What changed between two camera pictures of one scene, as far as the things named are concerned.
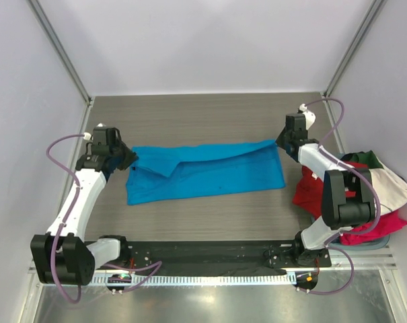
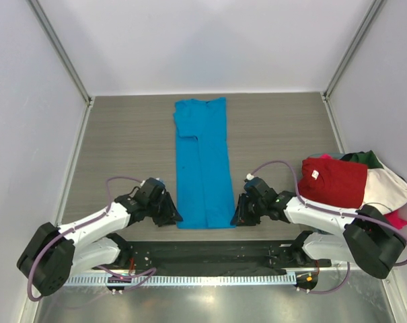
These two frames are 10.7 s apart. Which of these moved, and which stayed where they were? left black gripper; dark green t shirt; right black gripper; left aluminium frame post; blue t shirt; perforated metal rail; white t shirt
Moved: blue t shirt; right black gripper; left black gripper
Stayed: dark green t shirt; perforated metal rail; left aluminium frame post; white t shirt
